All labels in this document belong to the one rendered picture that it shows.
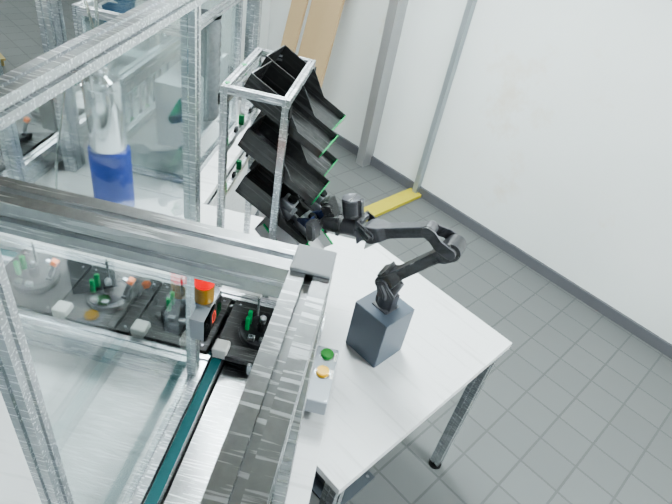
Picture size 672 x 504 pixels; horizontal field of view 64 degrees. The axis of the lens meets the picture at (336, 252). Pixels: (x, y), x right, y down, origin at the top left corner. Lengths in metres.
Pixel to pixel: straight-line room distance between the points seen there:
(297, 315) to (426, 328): 1.68
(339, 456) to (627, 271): 2.64
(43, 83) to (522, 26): 3.35
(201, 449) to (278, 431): 1.25
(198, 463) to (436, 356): 0.88
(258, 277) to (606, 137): 3.33
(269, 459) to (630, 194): 3.47
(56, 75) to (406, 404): 1.40
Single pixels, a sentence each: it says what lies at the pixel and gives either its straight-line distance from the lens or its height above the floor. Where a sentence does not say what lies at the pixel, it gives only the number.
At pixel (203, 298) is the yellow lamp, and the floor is 1.28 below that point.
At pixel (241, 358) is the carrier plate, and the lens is 1.65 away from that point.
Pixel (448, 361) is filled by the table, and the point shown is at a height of 0.86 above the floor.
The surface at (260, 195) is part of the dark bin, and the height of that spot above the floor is 1.32.
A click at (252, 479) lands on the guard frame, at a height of 1.99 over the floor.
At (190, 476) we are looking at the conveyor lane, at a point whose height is 0.92.
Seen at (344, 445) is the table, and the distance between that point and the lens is 1.65.
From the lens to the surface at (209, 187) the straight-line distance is 2.55.
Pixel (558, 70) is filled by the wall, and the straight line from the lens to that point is 3.70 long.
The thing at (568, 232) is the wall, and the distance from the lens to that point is 3.90.
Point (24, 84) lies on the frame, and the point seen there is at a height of 1.99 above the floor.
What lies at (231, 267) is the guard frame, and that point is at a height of 1.98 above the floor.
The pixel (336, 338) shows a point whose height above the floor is 0.86.
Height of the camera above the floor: 2.24
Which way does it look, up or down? 38 degrees down
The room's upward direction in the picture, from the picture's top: 12 degrees clockwise
